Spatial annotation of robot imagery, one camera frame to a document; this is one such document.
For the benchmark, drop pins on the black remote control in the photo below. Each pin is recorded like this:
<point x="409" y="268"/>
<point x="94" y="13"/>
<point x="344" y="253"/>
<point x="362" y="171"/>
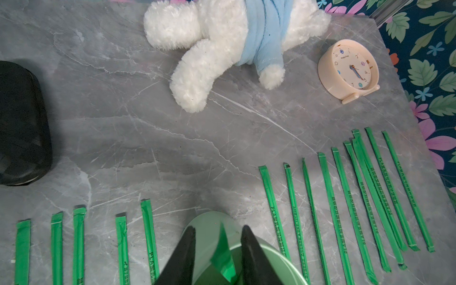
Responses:
<point x="26" y="146"/>

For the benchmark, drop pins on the white plush teddy bear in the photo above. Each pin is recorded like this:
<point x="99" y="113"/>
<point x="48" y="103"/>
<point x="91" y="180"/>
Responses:
<point x="217" y="35"/>

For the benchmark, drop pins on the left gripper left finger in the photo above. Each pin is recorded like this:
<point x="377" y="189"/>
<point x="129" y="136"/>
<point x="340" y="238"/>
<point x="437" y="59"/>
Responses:
<point x="180" y="267"/>

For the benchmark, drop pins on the green straw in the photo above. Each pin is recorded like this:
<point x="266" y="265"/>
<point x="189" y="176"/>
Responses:
<point x="384" y="217"/>
<point x="383" y="257"/>
<point x="316" y="224"/>
<point x="297" y="224"/>
<point x="392" y="222"/>
<point x="22" y="252"/>
<point x="354" y="218"/>
<point x="57" y="248"/>
<point x="415" y="207"/>
<point x="336" y="220"/>
<point x="78" y="257"/>
<point x="123" y="260"/>
<point x="153" y="262"/>
<point x="274" y="212"/>
<point x="396" y="203"/>

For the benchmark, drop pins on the bundle of green wrapped straws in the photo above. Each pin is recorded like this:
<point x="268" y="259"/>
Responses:
<point x="222" y="259"/>

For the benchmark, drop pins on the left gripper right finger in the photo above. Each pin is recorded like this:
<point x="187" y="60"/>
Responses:
<point x="256" y="267"/>

